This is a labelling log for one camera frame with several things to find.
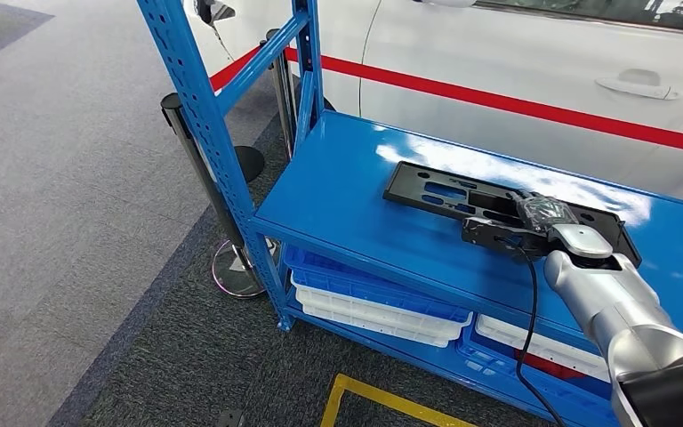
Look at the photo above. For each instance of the red barrier belt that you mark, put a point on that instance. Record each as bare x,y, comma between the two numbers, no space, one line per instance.
494,101
235,69

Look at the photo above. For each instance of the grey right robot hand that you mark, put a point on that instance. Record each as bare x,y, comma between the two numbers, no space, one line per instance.
545,211

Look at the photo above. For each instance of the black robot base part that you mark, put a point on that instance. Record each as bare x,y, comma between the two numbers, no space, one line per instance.
231,419

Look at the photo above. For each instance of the blue metal shelf rack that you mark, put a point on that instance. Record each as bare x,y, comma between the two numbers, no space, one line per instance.
330,188

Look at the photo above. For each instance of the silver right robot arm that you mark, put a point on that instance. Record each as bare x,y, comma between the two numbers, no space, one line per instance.
624,312

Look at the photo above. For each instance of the blue plastic tray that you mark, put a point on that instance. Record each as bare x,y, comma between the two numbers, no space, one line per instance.
489,371
365,292

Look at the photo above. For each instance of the chrome stanchion post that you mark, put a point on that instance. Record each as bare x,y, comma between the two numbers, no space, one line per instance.
282,106
178,124

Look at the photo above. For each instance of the black plastic car part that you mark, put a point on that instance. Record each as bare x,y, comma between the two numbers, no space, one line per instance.
403,185

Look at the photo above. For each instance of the black pole stand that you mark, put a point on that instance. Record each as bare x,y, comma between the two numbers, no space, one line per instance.
250,164

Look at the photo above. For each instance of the red plastic tray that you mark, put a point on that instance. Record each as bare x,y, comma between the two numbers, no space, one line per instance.
548,366

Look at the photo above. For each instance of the white car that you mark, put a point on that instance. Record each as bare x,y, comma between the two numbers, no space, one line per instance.
494,47

